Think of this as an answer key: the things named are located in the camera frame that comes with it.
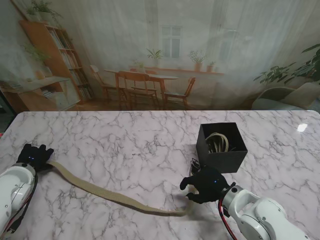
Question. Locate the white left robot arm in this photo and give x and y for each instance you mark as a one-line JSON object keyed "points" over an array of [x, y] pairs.
{"points": [[12, 190]]}

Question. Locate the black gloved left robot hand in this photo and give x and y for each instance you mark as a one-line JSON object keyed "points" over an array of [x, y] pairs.
{"points": [[33, 157]]}

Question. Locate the beige woven belt looped end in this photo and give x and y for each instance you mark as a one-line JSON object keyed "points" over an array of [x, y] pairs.
{"points": [[112, 196]]}

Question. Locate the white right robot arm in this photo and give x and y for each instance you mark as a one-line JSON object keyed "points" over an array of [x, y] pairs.
{"points": [[255, 215]]}

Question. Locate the beige woven belt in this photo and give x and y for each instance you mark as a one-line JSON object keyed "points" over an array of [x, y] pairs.
{"points": [[217, 143]]}

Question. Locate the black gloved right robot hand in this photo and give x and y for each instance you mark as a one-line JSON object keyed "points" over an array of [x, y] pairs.
{"points": [[210, 185]]}

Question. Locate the black square storage box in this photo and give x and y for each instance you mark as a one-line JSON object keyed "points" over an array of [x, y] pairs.
{"points": [[220, 162]]}

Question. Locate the printed room scene backdrop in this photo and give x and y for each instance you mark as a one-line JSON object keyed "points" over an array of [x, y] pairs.
{"points": [[160, 37]]}

